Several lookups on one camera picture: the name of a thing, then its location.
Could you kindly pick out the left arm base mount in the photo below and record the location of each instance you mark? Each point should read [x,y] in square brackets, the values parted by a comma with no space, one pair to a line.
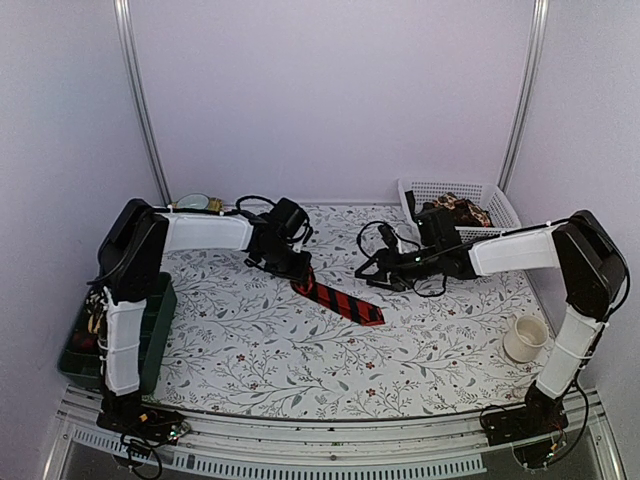
[143,430]

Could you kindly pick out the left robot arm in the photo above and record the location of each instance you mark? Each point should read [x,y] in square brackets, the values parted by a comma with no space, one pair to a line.
[131,255]

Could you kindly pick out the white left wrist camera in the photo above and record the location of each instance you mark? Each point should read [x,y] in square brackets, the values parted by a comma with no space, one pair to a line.
[301,240]

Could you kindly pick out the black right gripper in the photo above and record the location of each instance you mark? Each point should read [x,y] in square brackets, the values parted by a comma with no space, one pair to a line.
[388,262]

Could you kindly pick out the dark green divided organizer box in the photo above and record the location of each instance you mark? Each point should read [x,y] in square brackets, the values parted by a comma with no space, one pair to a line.
[83,370]

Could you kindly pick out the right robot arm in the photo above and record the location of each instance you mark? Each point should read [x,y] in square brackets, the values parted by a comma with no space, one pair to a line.
[595,274]

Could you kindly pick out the white perforated plastic basket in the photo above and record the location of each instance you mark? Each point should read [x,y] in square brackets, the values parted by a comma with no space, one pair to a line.
[488,197]

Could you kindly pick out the brown patterned tie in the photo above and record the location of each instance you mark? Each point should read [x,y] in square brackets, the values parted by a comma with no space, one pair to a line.
[465,213]

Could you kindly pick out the light blue bowl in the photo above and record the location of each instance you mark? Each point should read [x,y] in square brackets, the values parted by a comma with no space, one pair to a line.
[196,201]

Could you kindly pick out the floral patterned table mat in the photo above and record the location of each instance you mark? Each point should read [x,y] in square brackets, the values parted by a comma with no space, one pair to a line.
[243,342]

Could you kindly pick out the black floral rolled tie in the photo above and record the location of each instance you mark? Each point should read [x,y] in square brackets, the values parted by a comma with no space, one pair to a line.
[95,300]

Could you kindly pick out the yellow woven coaster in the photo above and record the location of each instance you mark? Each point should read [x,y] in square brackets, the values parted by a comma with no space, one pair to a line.
[215,205]

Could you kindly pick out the aluminium frame post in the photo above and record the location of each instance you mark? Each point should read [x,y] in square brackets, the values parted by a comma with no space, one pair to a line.
[531,67]
[124,25]

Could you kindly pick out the slotted aluminium front rail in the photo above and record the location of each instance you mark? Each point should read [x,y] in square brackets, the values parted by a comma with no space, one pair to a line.
[445,447]

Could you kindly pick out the tan patterned rolled tie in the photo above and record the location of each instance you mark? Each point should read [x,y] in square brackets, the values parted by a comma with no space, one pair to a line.
[94,324]

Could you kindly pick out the left aluminium frame post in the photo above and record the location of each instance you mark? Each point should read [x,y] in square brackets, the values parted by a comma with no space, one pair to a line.
[124,25]

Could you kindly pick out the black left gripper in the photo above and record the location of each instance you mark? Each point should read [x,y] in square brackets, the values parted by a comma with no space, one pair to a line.
[299,273]

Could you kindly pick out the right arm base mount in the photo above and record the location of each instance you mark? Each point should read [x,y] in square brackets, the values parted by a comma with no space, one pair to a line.
[537,416]

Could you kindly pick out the right aluminium frame post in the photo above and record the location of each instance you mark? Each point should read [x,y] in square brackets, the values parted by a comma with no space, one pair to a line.
[531,67]

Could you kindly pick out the red black striped tie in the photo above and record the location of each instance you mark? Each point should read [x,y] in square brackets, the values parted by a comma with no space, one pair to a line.
[347,306]

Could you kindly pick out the dark red rolled tie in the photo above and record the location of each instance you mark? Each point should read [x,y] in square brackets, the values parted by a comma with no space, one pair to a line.
[85,343]

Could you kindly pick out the white ceramic mug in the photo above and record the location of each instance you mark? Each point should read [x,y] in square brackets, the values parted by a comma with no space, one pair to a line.
[525,338]

